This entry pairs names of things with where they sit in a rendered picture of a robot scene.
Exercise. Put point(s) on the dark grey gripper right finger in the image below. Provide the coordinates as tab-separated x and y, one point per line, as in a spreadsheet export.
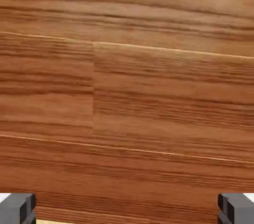
240	209

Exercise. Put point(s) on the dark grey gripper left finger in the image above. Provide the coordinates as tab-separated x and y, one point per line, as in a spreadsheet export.
13	209

